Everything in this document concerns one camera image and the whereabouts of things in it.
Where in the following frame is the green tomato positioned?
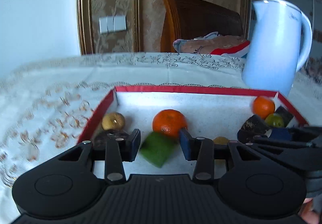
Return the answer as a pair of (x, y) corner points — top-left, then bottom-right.
(265, 113), (285, 128)

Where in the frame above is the brown wooden headboard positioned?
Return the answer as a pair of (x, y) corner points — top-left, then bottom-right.
(160, 0), (244, 53)

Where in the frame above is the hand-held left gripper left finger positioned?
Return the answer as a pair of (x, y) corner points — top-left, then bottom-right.
(58, 128), (141, 185)

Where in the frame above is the orange tangerine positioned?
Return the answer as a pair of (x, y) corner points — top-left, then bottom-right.
(152, 109), (189, 139)
(253, 96), (276, 119)

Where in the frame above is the white wall switch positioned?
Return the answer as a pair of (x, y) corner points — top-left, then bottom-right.
(99, 15), (127, 34)

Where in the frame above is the dark mottled passion fruit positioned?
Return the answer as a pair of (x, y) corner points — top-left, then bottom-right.
(94, 129), (130, 146)

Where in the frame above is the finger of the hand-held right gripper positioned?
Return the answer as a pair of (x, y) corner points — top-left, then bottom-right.
(270, 126), (322, 142)
(248, 136), (318, 172)

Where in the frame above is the gilded wall moulding frame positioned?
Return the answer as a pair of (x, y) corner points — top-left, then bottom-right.
(76, 0), (141, 55)

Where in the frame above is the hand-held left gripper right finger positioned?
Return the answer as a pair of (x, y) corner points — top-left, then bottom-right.
(179, 128), (254, 185)

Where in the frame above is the red shallow cardboard box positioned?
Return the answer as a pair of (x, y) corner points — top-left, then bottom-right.
(77, 85), (309, 175)

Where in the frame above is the light blue electric kettle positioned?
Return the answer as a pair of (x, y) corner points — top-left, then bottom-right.
(241, 0), (313, 97)

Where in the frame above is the person's right hand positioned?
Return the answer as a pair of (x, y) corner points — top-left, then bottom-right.
(298, 197), (318, 224)

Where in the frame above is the plush pillow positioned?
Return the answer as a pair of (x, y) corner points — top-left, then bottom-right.
(172, 32), (251, 58)

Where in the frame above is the brown longan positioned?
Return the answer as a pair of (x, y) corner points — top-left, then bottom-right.
(213, 136), (230, 145)
(102, 112), (126, 131)

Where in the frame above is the green sugarcane piece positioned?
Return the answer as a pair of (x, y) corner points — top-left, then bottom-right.
(139, 131), (180, 169)

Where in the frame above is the dark sugarcane piece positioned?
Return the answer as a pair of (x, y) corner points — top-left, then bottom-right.
(274, 106), (294, 127)
(237, 115), (272, 144)

